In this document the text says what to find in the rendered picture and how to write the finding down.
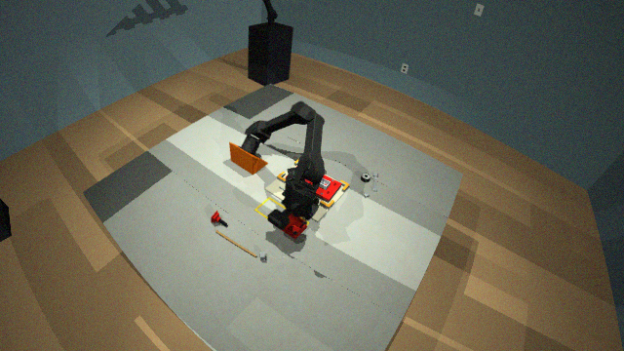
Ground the dark red hood shell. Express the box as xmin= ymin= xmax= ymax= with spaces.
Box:
xmin=282 ymin=214 xmax=307 ymax=239

